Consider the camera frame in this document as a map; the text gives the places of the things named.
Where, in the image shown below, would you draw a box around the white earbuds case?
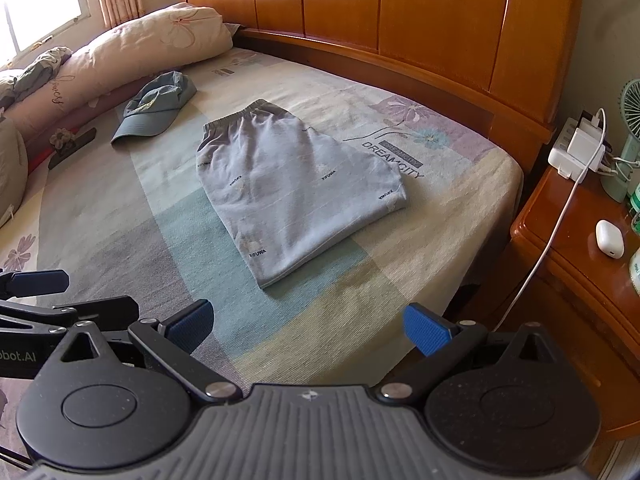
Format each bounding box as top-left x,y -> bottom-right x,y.
595,219 -> 626,260

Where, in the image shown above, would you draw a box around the white charging cable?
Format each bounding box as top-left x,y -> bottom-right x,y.
492,107 -> 608,321

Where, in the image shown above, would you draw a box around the black hair clip with flower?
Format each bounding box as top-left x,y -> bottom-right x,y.
47,127 -> 97,171

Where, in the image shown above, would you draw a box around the wooden headboard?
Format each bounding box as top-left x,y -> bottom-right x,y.
181,0 -> 588,181

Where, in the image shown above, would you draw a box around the wooden bedside table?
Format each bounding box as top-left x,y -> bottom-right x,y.
450,165 -> 640,480

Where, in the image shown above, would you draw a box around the white green jar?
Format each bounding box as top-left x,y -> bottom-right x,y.
627,247 -> 640,297

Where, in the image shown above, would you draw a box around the green desk fan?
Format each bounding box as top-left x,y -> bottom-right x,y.
600,77 -> 640,203

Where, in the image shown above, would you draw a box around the white charger adapter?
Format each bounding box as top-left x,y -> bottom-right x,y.
570,127 -> 608,161

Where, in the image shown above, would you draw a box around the light grey pants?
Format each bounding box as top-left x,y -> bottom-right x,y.
196,100 -> 408,290

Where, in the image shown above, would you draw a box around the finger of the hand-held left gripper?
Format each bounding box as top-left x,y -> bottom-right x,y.
0,296 -> 141,334
0,269 -> 71,300

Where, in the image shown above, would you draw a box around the red fabric piece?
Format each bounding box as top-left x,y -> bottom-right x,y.
27,149 -> 53,173

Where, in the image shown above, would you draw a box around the grey cat face cushion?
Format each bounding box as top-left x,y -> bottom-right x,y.
0,117 -> 29,231

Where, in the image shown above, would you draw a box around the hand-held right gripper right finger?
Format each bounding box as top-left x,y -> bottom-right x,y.
376,302 -> 566,408

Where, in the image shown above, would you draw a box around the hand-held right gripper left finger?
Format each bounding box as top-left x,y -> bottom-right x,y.
50,298 -> 243,408

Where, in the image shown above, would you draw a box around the white power strip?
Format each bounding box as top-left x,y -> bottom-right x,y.
547,116 -> 613,181

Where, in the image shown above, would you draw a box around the window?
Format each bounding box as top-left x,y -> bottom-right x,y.
0,0 -> 93,68

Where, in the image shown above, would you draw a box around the pink rolled quilt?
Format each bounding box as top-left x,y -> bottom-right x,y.
0,2 -> 236,161

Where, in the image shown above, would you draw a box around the bed with patchwork sheet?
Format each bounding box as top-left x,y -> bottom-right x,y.
0,45 -> 526,401

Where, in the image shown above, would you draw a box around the crumpled blue grey cloth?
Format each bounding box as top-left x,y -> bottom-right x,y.
12,46 -> 73,103

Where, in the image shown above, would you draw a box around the blue cap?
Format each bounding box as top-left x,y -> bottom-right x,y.
111,71 -> 198,145

